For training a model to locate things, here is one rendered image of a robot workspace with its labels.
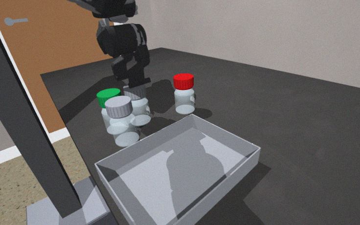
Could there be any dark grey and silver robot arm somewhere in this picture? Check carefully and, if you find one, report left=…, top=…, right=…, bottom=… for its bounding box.
left=68, top=0, right=138, bottom=23

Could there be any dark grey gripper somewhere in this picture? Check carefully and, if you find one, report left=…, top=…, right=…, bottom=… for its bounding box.
left=96, top=18, right=151, bottom=89

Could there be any clear bottle with green cap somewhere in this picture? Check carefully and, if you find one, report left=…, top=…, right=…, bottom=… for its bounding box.
left=97, top=88, right=121, bottom=135

